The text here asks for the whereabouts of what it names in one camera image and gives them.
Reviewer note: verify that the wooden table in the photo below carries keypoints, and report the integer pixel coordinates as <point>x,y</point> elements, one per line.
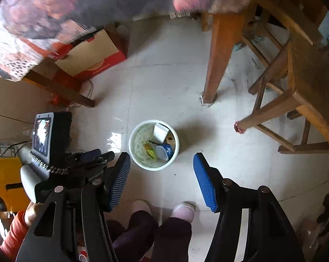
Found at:
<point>284,13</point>

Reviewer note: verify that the green snack wrapper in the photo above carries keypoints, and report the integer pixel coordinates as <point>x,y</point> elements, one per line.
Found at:
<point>150,149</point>

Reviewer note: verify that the red plastic bag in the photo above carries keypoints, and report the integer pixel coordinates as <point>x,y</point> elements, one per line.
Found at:
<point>55,99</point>

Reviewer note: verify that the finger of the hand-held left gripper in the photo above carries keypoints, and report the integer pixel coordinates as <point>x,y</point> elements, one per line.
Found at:
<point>90,154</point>
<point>107,157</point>

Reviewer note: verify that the wooden chair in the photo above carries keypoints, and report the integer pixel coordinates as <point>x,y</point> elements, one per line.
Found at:
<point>303,87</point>

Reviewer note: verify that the person's right leg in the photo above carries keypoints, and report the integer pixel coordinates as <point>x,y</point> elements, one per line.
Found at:
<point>171,240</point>

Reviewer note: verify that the yellow bag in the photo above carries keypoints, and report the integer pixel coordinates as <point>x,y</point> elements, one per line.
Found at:
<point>4,181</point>

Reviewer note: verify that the printed tablecloth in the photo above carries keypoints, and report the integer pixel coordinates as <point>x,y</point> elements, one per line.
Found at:
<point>58,19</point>

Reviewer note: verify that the person's pink slipper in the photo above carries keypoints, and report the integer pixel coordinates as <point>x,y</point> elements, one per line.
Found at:
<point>138,208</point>
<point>184,211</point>

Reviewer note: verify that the pink chair leg cap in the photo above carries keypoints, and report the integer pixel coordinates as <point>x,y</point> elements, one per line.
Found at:
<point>238,127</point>

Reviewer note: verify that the person's left hand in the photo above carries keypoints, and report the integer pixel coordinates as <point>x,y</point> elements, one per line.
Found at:
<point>32,211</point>

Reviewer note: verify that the person's left pink slipper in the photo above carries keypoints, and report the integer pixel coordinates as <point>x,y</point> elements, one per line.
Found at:
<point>138,208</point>

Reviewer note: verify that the wooden table leg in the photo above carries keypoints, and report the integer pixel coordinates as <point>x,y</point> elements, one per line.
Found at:
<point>60,88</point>
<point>216,60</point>

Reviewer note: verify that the light blue cloth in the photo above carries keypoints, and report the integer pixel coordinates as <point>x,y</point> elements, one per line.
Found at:
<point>328,31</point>

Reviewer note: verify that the red and white cardboard box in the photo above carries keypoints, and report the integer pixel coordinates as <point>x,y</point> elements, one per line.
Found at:
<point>93,54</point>

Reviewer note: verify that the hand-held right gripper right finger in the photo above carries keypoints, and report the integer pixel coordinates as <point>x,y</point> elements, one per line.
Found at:
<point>206,184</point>

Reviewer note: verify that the white waste bin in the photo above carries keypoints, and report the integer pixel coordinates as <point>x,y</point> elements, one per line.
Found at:
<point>138,147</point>

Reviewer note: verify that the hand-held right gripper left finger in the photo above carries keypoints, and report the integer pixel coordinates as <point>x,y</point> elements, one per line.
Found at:
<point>120,181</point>

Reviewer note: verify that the person's right pink slipper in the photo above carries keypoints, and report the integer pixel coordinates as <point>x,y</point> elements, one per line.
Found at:
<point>184,211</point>

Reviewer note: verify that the person's left forearm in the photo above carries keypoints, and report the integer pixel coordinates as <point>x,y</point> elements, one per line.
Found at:
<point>14,236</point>

